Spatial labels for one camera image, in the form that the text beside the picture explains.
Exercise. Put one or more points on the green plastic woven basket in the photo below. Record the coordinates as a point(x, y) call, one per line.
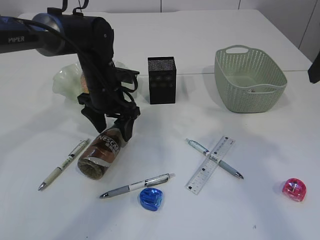
point(237, 69)

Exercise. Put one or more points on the blue pencil sharpener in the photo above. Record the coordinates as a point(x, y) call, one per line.
point(151, 198)

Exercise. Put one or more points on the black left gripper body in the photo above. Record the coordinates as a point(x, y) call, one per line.
point(107, 94)

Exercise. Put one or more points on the green wavy glass bowl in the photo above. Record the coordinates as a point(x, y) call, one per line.
point(67, 82)

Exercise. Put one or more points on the clear plastic ruler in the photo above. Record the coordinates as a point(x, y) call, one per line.
point(205, 171)

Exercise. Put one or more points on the beige pen on left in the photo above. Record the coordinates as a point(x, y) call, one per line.
point(59, 169)

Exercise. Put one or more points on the brown Nescafe coffee bottle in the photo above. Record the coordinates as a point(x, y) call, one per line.
point(101, 153)

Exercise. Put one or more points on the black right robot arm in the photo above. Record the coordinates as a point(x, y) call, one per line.
point(314, 70)

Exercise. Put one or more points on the grey white centre pen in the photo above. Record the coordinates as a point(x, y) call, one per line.
point(147, 183)

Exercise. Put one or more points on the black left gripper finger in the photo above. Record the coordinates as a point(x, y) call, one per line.
point(125, 125)
point(97, 119)

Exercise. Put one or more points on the black mesh pen holder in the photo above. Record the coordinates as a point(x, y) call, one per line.
point(162, 75)

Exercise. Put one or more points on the grey pen under ruler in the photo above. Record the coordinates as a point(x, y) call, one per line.
point(214, 156)

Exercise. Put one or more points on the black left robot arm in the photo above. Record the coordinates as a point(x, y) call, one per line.
point(91, 38)

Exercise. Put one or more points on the sugared bread roll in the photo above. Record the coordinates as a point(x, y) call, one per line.
point(83, 84)

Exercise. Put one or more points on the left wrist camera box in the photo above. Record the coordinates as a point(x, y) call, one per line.
point(126, 75)

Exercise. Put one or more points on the pink pencil sharpener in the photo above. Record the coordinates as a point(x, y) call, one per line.
point(295, 189)

